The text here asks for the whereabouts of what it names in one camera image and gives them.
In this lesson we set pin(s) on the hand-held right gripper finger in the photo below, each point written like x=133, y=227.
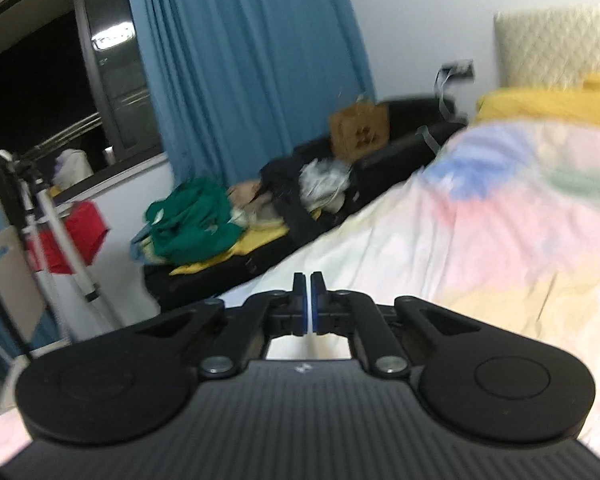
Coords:
x=306, y=310
x=316, y=310

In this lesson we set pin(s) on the dark clothes pile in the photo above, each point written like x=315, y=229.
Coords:
x=285, y=195

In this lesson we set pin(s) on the yellow cloth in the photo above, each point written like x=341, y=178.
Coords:
x=265, y=237

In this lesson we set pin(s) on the beige cloth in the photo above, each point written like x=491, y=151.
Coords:
x=250, y=205

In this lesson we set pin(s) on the white patterned cloth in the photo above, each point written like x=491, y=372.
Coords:
x=320, y=180

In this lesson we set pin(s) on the green garment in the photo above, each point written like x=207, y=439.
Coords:
x=195, y=225

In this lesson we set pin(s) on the black sofa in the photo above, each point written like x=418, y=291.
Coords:
x=400, y=160

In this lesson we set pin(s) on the pastel tie-dye blanket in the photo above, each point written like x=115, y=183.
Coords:
x=480, y=235

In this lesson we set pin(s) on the brown paper bag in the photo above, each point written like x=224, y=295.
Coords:
x=360, y=130

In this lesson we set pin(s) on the red cloth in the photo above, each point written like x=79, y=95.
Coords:
x=80, y=230

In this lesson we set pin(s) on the silver tripod stand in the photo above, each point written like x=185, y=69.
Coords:
x=62, y=240

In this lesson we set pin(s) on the white hanging cloth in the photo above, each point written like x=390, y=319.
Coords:
x=74, y=166

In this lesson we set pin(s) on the folding wooden chair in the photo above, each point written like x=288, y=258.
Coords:
x=10, y=280

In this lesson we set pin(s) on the metal window railing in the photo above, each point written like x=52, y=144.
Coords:
x=65, y=135

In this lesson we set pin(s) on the yellow plush pillow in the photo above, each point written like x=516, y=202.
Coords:
x=540, y=105

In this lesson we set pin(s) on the dark framed window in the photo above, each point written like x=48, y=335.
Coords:
x=40, y=85

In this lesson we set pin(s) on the cream quilted headboard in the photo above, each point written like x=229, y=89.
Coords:
x=555, y=50

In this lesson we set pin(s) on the wall power outlet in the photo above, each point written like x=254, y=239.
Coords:
x=457, y=70

